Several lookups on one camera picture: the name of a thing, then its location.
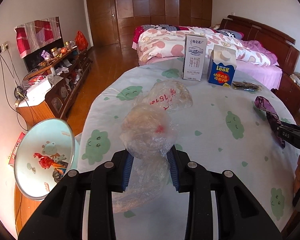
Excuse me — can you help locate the purple wrapper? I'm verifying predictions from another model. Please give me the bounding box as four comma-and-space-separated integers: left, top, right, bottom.
254, 96, 286, 149

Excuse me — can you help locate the clear plastic bag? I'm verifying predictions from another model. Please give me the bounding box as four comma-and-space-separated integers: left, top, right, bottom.
112, 103, 177, 213

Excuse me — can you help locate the red plastic bag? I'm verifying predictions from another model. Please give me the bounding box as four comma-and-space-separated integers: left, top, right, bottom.
33, 153, 68, 183

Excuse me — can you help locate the mint green trash bin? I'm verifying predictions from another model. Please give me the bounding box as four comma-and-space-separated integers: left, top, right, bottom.
14, 119, 79, 200

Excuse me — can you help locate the wooden nightstand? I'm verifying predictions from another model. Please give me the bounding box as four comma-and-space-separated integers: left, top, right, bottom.
271, 72, 300, 115

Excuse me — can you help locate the white red paper bag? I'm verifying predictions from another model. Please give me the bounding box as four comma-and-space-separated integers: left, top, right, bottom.
8, 132, 25, 167

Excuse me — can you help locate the dark snack packet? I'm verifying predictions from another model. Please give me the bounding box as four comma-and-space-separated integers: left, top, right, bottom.
232, 81, 262, 92

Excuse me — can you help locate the blue Look milk carton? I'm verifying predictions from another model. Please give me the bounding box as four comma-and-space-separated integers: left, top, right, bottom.
207, 45, 237, 88

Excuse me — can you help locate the white box on cabinet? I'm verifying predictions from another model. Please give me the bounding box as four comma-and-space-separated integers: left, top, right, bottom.
26, 77, 52, 106

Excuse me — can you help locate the white tall milk carton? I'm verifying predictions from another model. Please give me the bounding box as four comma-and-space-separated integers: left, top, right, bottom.
183, 34, 207, 81

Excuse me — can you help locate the clear bag with red print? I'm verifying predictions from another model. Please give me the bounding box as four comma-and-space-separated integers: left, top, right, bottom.
133, 80, 193, 112

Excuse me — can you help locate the wooden TV cabinet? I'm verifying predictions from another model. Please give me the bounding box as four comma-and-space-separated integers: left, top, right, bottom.
17, 48, 93, 129

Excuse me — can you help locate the wooden wardrobe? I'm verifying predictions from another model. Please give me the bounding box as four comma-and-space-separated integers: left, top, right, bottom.
115, 0, 212, 47

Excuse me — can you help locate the pink heart-print duvet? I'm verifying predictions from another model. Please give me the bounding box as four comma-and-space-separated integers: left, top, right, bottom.
132, 25, 277, 67

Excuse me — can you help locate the orange-red hanging bag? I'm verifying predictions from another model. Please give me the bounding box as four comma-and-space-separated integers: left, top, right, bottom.
75, 31, 88, 51

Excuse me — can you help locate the television with patchwork cloth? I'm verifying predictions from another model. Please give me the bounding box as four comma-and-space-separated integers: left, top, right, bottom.
14, 16, 63, 72

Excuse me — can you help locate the wooden door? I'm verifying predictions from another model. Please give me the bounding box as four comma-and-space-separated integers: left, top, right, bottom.
86, 0, 119, 47

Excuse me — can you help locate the dark wooden bed frame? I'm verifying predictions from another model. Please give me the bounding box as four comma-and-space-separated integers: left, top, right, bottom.
216, 15, 300, 117

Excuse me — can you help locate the wall power socket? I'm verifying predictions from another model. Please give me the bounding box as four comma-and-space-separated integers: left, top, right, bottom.
0, 42, 10, 54

